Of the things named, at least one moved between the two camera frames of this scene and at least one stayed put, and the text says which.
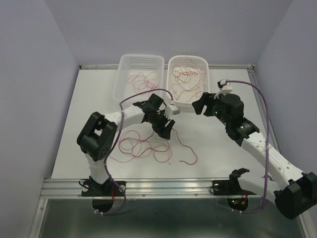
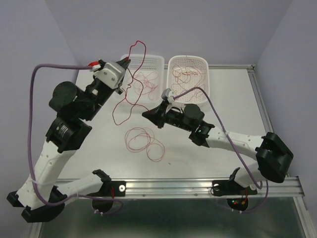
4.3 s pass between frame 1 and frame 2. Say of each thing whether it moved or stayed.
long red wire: stayed
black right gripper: moved
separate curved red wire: moved
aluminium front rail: stayed
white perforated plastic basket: stayed
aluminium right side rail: stayed
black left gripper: moved
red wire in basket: stayed
